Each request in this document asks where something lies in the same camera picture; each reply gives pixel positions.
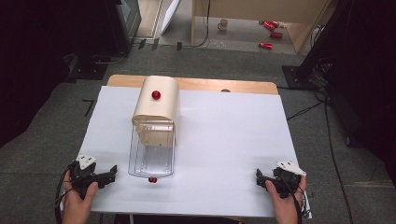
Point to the black stand base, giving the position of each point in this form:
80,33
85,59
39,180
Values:
88,70

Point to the wooden table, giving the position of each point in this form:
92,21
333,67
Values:
199,83

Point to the black stand with base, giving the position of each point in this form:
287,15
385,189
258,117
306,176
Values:
306,62

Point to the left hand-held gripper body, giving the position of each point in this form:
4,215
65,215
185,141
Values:
81,179

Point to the white table cover board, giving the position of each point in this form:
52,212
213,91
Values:
224,149

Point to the clear plastic door with red knob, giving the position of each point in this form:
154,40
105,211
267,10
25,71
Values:
152,155

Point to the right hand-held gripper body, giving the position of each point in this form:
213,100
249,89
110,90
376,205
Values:
286,179

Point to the cream box with red knob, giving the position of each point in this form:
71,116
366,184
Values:
157,107

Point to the person's right hand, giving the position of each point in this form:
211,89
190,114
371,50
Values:
285,207

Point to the person's left hand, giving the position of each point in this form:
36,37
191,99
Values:
76,203

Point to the red can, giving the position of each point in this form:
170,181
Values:
265,45
276,34
269,25

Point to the grey mug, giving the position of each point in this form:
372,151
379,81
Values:
222,24

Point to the white panel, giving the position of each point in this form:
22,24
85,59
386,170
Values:
169,14

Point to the black tape strip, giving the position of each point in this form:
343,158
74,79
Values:
142,44
179,46

